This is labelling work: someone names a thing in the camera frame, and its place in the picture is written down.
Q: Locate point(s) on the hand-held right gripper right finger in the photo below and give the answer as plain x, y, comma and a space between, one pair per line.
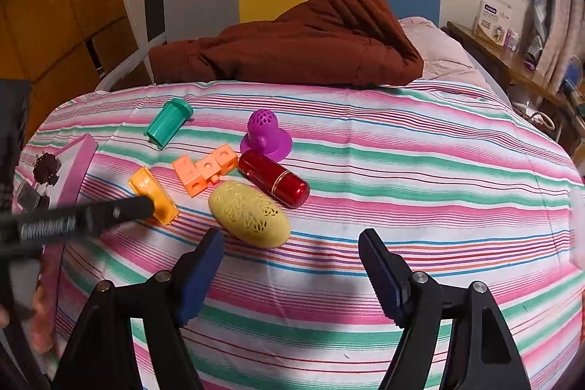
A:
386, 280

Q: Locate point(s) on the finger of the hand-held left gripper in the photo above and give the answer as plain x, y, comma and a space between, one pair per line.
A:
119, 212

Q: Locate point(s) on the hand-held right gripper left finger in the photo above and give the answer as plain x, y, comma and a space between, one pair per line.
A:
201, 275

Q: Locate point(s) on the black cylinder container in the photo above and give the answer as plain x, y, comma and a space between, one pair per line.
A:
29, 196

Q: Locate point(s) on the orange-yellow plastic toy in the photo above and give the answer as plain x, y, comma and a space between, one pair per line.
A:
146, 182

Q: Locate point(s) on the pink and white tray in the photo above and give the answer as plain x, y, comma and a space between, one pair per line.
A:
73, 170

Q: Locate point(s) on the yellow perforated oval case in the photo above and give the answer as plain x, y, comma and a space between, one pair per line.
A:
249, 214

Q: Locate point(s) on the orange connected cube blocks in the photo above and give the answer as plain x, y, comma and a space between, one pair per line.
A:
205, 168

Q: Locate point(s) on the green cylinder toy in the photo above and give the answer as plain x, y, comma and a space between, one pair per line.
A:
169, 122

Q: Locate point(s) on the red glossy capsule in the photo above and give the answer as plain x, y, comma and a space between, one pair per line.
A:
274, 180

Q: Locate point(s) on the purple perforated dome toy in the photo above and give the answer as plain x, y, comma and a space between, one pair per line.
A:
265, 129

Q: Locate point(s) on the person's left hand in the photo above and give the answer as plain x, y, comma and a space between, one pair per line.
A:
45, 317

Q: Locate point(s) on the striped bed sheet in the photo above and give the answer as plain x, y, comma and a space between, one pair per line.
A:
365, 189

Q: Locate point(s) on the wooden wardrobe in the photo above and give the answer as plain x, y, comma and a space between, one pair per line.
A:
55, 6

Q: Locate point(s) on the pink quilt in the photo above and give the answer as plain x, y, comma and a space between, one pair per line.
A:
443, 52

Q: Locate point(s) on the dark red blanket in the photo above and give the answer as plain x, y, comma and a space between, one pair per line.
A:
297, 42

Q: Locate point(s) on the wooden desk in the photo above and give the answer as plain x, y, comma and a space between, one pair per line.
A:
493, 52

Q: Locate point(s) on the small blue fan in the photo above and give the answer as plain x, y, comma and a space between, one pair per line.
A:
571, 74

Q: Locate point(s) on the white carton box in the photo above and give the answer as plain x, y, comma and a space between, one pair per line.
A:
491, 17

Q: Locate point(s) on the beige side curtain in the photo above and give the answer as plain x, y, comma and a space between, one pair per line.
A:
557, 6

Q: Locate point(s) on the white bed rail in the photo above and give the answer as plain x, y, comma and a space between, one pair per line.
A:
132, 61

